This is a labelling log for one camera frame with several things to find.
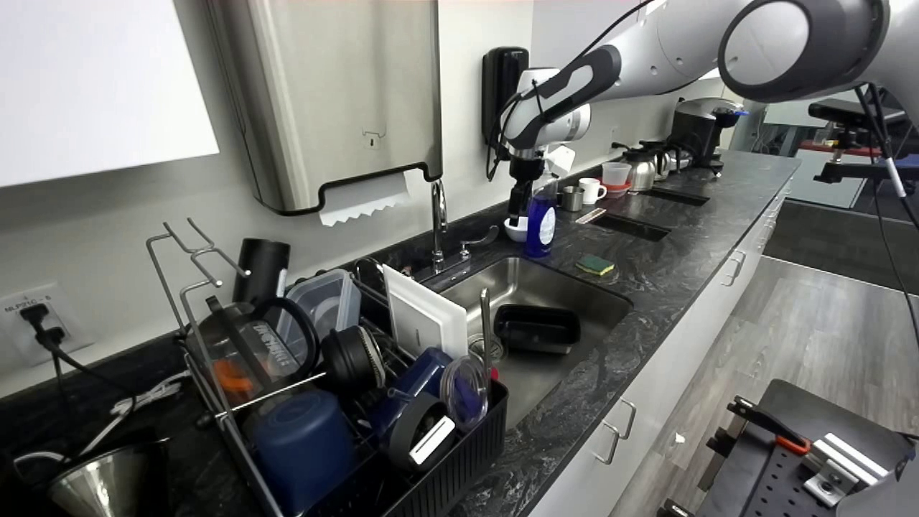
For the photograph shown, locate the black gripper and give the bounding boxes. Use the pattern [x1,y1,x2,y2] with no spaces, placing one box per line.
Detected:
[505,153,548,242]

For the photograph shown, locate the chrome tap handle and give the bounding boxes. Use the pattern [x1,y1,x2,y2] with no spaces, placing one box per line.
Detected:
[458,229,502,263]

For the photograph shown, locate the blue dish soap bottle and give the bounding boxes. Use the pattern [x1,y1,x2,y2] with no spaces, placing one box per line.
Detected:
[522,184,560,259]

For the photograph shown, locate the white mug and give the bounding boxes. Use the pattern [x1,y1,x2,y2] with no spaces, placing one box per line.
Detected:
[578,176,613,210]

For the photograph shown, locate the chrome gooseneck faucet spout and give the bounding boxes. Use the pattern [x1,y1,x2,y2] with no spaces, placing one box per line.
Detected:
[426,179,453,282]

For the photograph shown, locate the stainless steel sink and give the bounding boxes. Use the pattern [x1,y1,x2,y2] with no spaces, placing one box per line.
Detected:
[419,256,639,427]

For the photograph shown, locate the green yellow sponge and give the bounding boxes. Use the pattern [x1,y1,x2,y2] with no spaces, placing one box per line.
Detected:
[571,253,621,282]

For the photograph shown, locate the clear measuring cup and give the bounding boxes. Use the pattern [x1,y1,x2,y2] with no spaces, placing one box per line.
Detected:
[600,157,639,199]

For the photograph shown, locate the black counter mat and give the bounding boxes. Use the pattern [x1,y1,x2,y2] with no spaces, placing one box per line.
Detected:
[591,210,673,243]
[641,181,712,210]

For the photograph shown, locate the black plastic food container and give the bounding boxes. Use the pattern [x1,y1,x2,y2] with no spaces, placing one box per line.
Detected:
[492,301,583,358]

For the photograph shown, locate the small steel kettle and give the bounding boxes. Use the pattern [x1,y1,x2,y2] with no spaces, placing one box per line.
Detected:
[627,156,664,194]

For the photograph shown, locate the white square board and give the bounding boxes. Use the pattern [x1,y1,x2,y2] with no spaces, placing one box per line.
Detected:
[373,262,471,362]

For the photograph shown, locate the white paper towel sheet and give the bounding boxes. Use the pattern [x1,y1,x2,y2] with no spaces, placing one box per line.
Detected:
[317,169,426,229]

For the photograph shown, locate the blue round lid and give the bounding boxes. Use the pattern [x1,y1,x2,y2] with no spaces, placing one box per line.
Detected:
[440,354,494,431]

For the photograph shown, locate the small blue cup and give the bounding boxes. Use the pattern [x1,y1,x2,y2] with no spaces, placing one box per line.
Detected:
[370,345,453,433]

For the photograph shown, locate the black coffee machine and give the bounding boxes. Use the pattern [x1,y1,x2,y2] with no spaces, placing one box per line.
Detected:
[667,94,748,176]

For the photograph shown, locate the clear container blue rim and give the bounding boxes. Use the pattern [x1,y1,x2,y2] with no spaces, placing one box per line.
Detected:
[285,268,366,345]

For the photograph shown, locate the white lower cabinets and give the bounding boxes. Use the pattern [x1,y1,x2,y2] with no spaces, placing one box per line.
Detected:
[529,189,798,517]

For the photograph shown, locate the steel paper towel dispenser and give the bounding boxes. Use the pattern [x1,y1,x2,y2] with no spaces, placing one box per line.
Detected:
[216,0,445,216]

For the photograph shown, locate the black round lid white label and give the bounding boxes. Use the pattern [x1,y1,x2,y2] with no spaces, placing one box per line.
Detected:
[384,393,461,470]

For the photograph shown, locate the black dish rack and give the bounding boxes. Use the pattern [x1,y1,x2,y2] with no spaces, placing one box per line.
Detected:
[145,216,512,517]

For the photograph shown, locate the black cylinder cup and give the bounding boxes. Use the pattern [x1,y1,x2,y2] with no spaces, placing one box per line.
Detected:
[231,235,293,311]

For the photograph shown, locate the clear jar black rim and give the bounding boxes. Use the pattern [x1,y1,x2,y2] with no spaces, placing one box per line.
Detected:
[185,296,324,411]

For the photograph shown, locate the large blue cup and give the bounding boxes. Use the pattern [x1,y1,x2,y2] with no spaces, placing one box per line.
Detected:
[238,385,359,517]

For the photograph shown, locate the dark floor mat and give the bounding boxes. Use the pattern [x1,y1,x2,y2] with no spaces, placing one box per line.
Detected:
[764,199,919,296]

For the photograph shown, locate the black perforated table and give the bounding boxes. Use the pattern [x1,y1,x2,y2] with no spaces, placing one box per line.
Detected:
[657,375,919,517]

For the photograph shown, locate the white upper cabinet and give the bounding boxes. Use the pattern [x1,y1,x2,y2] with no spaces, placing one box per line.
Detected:
[0,0,222,189]

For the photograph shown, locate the steel funnel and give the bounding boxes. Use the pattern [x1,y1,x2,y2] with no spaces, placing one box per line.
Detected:
[47,439,172,517]

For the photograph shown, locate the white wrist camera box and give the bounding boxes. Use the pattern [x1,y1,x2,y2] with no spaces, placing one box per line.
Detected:
[542,141,578,181]

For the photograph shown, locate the black wall soap dispenser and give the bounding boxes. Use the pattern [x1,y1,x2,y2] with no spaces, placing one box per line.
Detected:
[479,44,531,153]

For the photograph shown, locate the orange handled black tool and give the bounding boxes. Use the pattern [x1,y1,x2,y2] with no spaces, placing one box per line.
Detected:
[726,397,817,460]

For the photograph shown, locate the black camera stand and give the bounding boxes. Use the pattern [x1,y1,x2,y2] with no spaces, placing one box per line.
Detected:
[807,94,919,186]

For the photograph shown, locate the white cable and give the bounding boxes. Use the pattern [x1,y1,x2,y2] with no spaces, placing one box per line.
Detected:
[11,368,196,467]

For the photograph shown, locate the white wall outlet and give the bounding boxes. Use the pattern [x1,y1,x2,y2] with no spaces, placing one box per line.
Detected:
[0,282,96,372]

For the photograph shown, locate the black plug with cable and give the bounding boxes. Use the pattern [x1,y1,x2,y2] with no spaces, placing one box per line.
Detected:
[18,301,132,405]

